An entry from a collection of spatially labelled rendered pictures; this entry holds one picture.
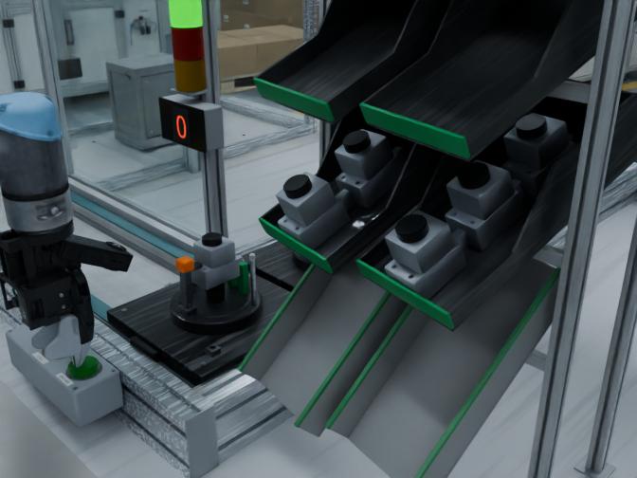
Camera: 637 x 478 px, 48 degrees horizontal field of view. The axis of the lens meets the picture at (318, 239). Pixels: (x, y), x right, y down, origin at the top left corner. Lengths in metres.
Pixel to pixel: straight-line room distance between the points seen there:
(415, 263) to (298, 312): 0.28
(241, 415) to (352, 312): 0.22
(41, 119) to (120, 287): 0.54
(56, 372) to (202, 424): 0.23
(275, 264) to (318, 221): 0.49
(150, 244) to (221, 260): 0.38
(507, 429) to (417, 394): 0.30
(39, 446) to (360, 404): 0.48
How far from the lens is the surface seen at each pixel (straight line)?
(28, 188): 0.87
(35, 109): 0.85
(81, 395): 1.01
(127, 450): 1.05
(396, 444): 0.80
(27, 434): 1.12
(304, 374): 0.88
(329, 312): 0.89
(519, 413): 1.11
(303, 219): 0.75
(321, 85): 0.75
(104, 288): 1.33
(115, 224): 1.51
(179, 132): 1.22
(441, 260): 0.68
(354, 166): 0.78
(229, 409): 0.98
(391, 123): 0.64
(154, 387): 0.98
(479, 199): 0.68
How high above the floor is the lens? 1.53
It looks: 25 degrees down
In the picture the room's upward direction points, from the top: straight up
